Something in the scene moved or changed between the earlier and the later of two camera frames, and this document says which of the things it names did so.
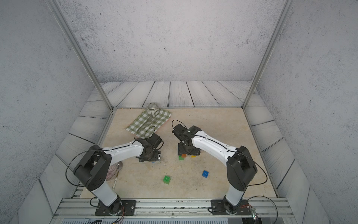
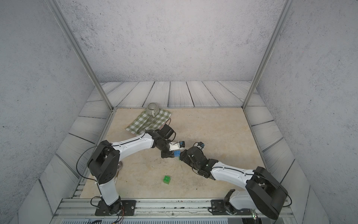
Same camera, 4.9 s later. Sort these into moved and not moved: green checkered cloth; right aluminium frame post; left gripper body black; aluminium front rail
Moved: left gripper body black
Not moved: aluminium front rail; green checkered cloth; right aluminium frame post
